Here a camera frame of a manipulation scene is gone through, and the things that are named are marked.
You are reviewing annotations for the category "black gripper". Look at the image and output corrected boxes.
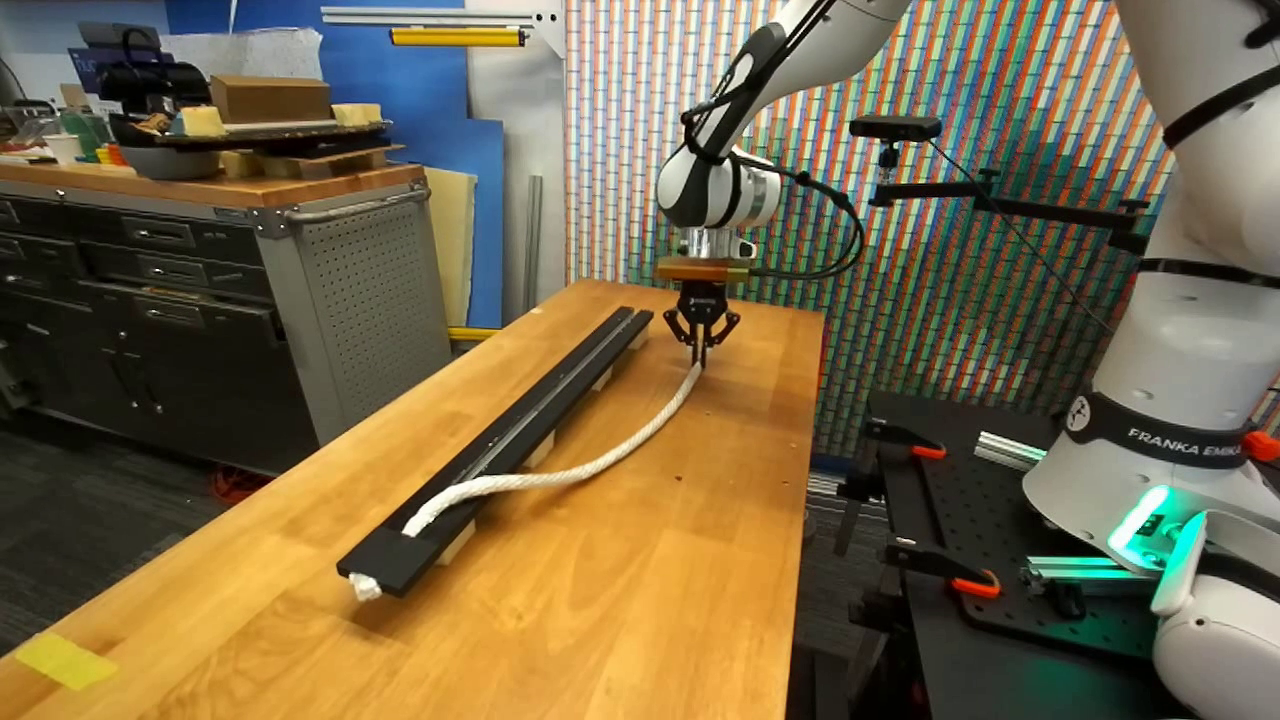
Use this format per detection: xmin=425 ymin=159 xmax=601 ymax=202
xmin=659 ymin=281 xmax=744 ymax=367

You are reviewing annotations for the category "white rope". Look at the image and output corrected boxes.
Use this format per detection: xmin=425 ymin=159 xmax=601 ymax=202
xmin=398 ymin=349 xmax=712 ymax=542

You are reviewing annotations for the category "striped iridescent backdrop panel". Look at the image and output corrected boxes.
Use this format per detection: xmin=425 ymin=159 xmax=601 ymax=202
xmin=557 ymin=0 xmax=1179 ymax=459

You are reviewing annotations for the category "beige foam board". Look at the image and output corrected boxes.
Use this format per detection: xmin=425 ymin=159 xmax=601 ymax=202
xmin=425 ymin=162 xmax=485 ymax=331

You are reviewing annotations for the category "silver aluminium bar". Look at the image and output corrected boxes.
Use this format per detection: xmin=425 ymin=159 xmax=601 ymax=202
xmin=970 ymin=425 xmax=1051 ymax=472
xmin=1026 ymin=548 xmax=1154 ymax=588

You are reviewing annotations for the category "grey perforated tool cabinet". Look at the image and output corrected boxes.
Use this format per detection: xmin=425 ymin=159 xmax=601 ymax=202
xmin=0 ymin=155 xmax=461 ymax=479

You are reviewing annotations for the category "blue board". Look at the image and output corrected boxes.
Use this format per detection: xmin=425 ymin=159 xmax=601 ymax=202
xmin=163 ymin=0 xmax=513 ymax=331

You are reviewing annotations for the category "yellow bar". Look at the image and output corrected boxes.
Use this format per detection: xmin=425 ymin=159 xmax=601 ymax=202
xmin=389 ymin=22 xmax=527 ymax=52

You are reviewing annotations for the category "wooden plank stack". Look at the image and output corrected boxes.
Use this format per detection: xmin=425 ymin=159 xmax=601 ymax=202
xmin=216 ymin=138 xmax=394 ymax=182

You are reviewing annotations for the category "wooden box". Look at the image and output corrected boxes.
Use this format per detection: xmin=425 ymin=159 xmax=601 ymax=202
xmin=207 ymin=70 xmax=340 ymax=127

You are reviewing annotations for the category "yellow tape patch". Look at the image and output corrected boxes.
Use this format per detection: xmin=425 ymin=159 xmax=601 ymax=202
xmin=7 ymin=627 xmax=125 ymax=697

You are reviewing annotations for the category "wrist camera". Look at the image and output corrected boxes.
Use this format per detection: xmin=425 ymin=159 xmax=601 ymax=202
xmin=652 ymin=257 xmax=757 ymax=288

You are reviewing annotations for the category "black groove rail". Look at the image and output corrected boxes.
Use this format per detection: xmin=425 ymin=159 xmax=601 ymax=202
xmin=332 ymin=302 xmax=659 ymax=604

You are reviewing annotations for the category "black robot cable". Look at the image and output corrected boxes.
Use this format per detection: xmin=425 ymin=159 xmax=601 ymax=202
xmin=681 ymin=0 xmax=878 ymax=288

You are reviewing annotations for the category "orange handled clamp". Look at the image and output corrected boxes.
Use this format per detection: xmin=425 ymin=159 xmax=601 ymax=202
xmin=866 ymin=417 xmax=958 ymax=467
xmin=1238 ymin=425 xmax=1280 ymax=472
xmin=884 ymin=531 xmax=1007 ymax=607

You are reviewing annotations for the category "black stereo camera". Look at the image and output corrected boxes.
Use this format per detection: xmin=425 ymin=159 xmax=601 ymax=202
xmin=847 ymin=113 xmax=947 ymax=142

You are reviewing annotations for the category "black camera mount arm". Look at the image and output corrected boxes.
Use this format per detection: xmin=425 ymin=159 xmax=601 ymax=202
xmin=870 ymin=135 xmax=1155 ymax=258

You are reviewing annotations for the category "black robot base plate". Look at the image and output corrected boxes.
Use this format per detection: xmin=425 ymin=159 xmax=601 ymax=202
xmin=861 ymin=388 xmax=1212 ymax=720

